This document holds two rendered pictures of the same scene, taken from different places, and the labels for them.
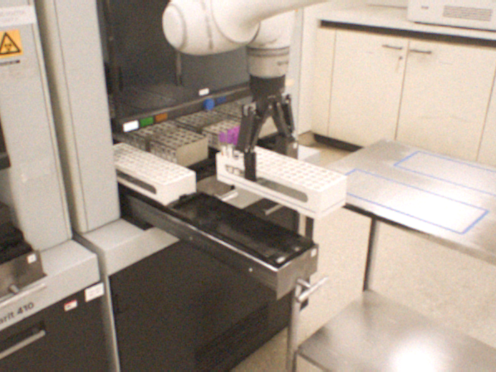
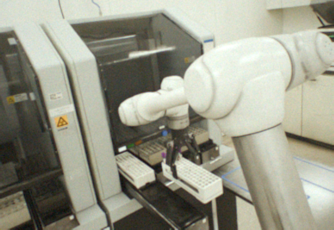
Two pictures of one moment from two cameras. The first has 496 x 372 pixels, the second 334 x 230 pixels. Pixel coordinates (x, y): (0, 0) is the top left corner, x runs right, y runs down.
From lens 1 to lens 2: 0.34 m
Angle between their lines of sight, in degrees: 16
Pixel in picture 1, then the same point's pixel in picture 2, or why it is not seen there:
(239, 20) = (148, 112)
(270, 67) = (176, 125)
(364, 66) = not seen: hidden behind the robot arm
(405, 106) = (305, 109)
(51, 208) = (84, 190)
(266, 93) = (177, 136)
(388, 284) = not seen: hidden behind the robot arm
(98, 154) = (107, 163)
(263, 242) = (179, 213)
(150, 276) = (135, 221)
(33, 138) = (74, 159)
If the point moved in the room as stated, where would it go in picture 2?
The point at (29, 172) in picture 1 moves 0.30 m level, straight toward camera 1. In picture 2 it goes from (73, 174) to (62, 218)
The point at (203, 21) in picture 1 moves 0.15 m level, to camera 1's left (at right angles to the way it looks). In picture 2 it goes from (133, 113) to (95, 115)
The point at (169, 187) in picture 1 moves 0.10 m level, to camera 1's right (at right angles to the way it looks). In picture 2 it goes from (139, 179) to (160, 179)
